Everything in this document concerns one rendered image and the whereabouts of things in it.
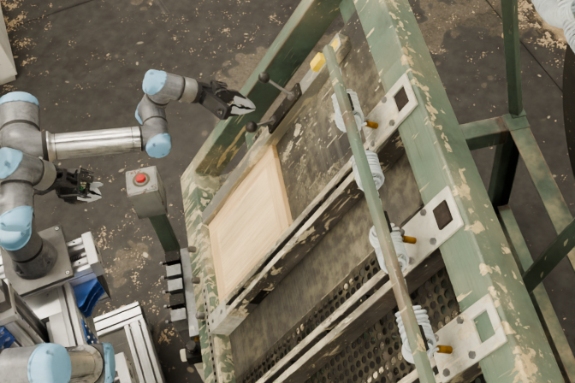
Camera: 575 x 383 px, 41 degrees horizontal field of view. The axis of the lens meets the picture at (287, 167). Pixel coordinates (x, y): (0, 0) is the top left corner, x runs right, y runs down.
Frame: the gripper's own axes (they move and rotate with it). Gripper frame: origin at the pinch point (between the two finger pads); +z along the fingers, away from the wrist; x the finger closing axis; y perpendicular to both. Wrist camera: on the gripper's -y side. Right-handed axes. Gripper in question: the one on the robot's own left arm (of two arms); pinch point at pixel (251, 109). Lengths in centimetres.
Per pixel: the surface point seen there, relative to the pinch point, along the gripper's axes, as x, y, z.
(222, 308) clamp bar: 59, -28, 5
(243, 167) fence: 23.7, 3.9, 8.1
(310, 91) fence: -14.8, -11.5, 9.8
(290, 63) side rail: -12.9, 14.7, 14.0
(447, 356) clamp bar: -7, -117, 1
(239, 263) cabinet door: 49, -16, 11
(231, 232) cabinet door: 45.7, -2.8, 10.5
